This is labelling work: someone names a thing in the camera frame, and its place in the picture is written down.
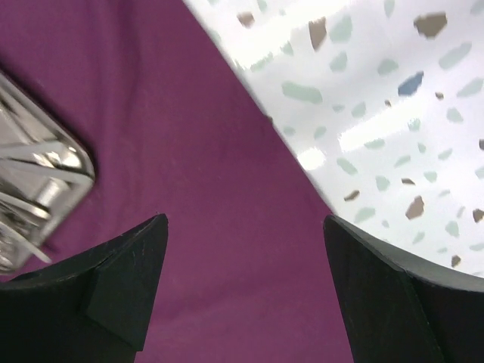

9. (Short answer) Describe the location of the steel instrument tray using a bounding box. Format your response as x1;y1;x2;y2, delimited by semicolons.
1;73;95;275

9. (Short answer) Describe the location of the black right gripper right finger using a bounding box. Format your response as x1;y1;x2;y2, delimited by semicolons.
323;216;483;363

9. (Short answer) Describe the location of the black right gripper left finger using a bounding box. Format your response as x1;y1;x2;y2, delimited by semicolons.
1;214;167;363

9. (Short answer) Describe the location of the purple surgical cloth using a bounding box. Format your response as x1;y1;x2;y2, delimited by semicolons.
1;1;352;362

